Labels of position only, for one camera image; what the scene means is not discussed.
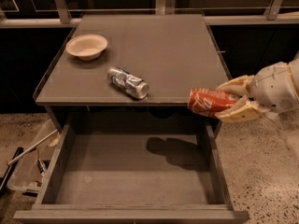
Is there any open grey top drawer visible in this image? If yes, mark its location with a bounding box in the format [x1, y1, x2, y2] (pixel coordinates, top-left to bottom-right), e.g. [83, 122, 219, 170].
[14, 110, 249, 224]

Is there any grey cabinet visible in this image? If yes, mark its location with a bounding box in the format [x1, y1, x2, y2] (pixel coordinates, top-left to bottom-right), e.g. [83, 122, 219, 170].
[35, 14, 231, 129]

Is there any metal rod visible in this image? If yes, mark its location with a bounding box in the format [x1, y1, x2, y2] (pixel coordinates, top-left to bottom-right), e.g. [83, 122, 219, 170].
[7, 130, 58, 167]

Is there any red coke can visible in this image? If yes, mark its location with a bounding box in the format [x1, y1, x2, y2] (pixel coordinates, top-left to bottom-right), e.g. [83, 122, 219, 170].
[188, 88, 240, 118]

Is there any silver blue crushed can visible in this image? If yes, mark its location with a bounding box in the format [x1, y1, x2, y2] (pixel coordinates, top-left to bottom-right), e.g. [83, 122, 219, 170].
[107, 66, 150, 100]

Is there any white paper bowl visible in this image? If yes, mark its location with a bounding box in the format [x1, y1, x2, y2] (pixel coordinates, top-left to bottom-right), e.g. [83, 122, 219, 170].
[65, 35, 107, 61]

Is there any clear plastic bin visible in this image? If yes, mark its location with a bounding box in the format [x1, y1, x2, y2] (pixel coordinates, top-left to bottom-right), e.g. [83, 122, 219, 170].
[7, 120, 59, 194]

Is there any metal window frame railing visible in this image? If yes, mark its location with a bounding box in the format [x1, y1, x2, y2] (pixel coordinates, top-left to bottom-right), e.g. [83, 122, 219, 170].
[0, 0, 299, 28]

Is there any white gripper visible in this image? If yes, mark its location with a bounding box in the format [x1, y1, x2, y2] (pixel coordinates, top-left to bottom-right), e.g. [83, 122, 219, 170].
[215, 59, 299, 123]

